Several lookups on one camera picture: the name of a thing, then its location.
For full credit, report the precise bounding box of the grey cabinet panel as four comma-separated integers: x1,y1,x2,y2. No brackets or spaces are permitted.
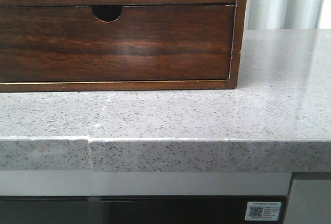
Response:
284,173,330,223

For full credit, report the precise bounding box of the white QR code sticker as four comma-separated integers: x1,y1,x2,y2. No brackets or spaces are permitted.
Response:
245,201,282,221

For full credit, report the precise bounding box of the dark wooden drawer cabinet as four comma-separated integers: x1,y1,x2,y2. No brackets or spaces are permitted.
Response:
1,0,246,92

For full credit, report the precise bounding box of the black glass appliance door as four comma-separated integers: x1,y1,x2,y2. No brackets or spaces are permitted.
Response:
1,196,287,223

